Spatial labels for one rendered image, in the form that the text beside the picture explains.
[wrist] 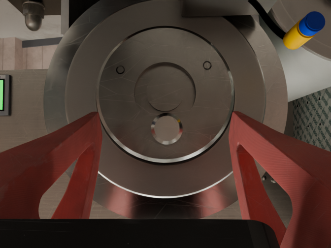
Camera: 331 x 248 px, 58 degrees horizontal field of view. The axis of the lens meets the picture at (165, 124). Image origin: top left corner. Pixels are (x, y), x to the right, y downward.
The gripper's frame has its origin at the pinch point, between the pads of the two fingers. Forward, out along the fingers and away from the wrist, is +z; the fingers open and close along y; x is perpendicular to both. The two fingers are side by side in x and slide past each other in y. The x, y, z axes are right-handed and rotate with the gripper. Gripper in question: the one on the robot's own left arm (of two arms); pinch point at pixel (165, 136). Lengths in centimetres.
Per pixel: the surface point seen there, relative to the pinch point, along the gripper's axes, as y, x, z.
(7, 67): 178, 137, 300
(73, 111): 5.2, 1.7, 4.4
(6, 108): 26.7, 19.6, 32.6
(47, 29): 127, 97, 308
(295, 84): -10.2, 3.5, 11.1
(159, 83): 0.3, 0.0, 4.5
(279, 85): -6.8, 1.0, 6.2
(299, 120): -17.9, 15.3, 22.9
